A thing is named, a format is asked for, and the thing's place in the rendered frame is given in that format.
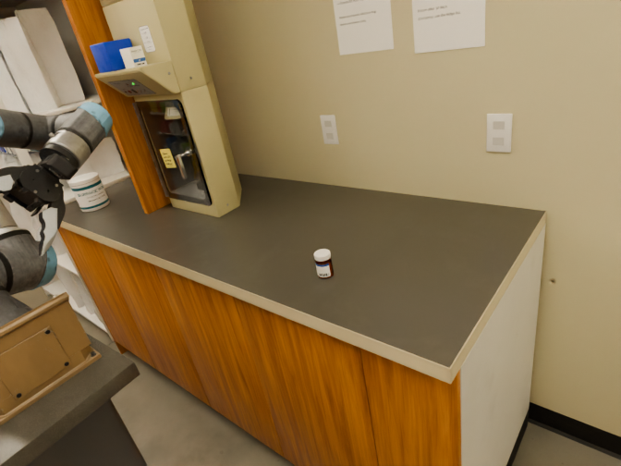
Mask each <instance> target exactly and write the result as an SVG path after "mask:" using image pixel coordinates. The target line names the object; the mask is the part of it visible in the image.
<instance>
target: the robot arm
mask: <svg viewBox="0 0 621 466"><path fill-rule="evenodd" d="M112 126H113V119H112V118H111V116H110V114H109V113H108V111H107V110H106V109H105V108H103V107H102V106H101V105H99V104H97V103H93V102H86V103H83V104H82V105H81V106H78V107H77V109H76V111H75V112H73V113H67V114H61V115H54V116H42V115H36V114H31V113H24V112H18V111H12V110H5V109H0V147H5V148H19V149H29V150H31V151H34V152H39V156H40V158H41V160H42V161H40V162H39V163H38V165H36V164H34V165H33V166H30V165H26V166H9V167H4V168H1V169H0V193H3V194H4V196H3V198H4V199H6V200H7V201H9V202H15V203H17V204H18V205H20V206H21V207H24V208H25V209H26V210H27V211H29V212H32V211H33V210H35V209H36V208H37V209H36V210H35V211H34V212H33V213H32V215H31V217H33V216H34V215H36V214H38V213H39V212H40V210H41V209H42V208H43V206H44V205H47V204H48V207H47V209H43V211H42V212H40V213H39V221H40V223H41V225H40V227H39V228H38V230H37V240H35V239H34V237H33V236H32V234H31V233H30V232H29V230H28V229H25V228H20V227H18V225H17V223H16V222H15V220H14V219H13V217H12V216H11V214H10V213H9V212H8V210H7V209H6V207H5V205H4V204H3V202H2V201H1V199H0V327H1V326H3V325H5V324H7V323H9V322H11V321H13V320H15V319H16V318H18V317H20V316H21V315H23V314H25V313H27V312H29V311H31V310H33V309H32V308H31V307H29V306H28V305H26V304H24V303H23V302H21V301H20V300H17V299H16V298H14V297H13V296H11V295H13V294H17V293H20V292H23V291H27V290H34V289H36V288H38V287H42V286H44V285H46V284H48V283H49V282H50V281H51V280H52V279H53V278H54V276H55V273H56V267H57V256H56V253H55V249H54V248H53V246H52V243H53V241H54V239H55V235H56V233H57V231H58V229H59V228H60V226H61V223H62V220H63V218H64V215H65V211H66V207H65V202H64V191H63V188H62V187H63V186H64V185H63V184H62V183H60V182H59V179H68V180H70V179H71V178H72V177H73V176H74V175H75V174H76V173H77V172H78V170H79V169H80V168H81V167H82V165H83V164H84V163H85V162H86V161H87V159H88V158H89V157H90V155H91V153H92V152H93V151H94V150H95V148H96V147H97V146H98V145H99V143H100V142H101V141H102V140H103V138H105V137H106V136H107V133H108V132H109V130H110V129H111V127H112Z"/></svg>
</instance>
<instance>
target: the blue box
mask: <svg viewBox="0 0 621 466"><path fill-rule="evenodd" d="M129 47H133V46H132V43H131V41H130V39H129V38H127V39H121V40H115V41H110V42H104V43H97V44H94V45H91V46H90V48H91V51H92V54H93V57H94V59H95V62H96V64H97V67H98V69H99V71H100V73H105V72H111V71H117V70H120V69H125V68H126V67H125V64H124V61H123V58H122V55H121V54H120V51H119V50H120V49H125V48H129Z"/></svg>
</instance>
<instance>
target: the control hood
mask: <svg viewBox="0 0 621 466"><path fill-rule="evenodd" d="M95 77H96V79H98V80H100V81H102V82H103V83H105V84H107V85H108V86H110V87H111V88H113V89H115V90H116V91H118V92H120V93H122V94H124V95H125V96H127V97H135V96H149V95H164V94H176V93H179V92H180V89H179V87H178V83H177V78H176V75H175V71H174V69H173V66H172V62H170V61H166V62H161V63H154V64H149V65H146V66H141V67H134V68H128V69H126V68H125V69H120V70H117V71H111V72H105V73H99V74H95ZM134 79H135V80H137V81H138V82H140V83H141V84H143V85H144V86H146V87H147V88H149V89H150V90H152V91H153V92H155V94H143V95H127V94H125V93H124V92H121V91H120V90H119V89H117V88H116V87H114V86H113V85H111V84H109V83H108V82H111V81H119V80H134Z"/></svg>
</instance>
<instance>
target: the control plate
mask: <svg viewBox="0 0 621 466"><path fill-rule="evenodd" d="M108 83H109V84H111V85H113V86H114V87H116V88H117V89H119V90H120V91H121V92H125V94H127V95H143V94H155V92H153V91H152V90H150V89H149V88H147V87H146V86H144V85H143V84H141V83H140V82H138V81H137V80H135V79H134V80H119V81H111V82H108ZM132 83H134V84H135V85H134V84H132ZM127 84H128V85H127ZM131 89H133V90H134V91H136V92H137V90H139V92H138V93H135V92H134V91H132V90H131ZM144 89H145V90H146V91H144ZM140 90H142V91H140ZM128 91H131V92H132V93H130V92H128Z"/></svg>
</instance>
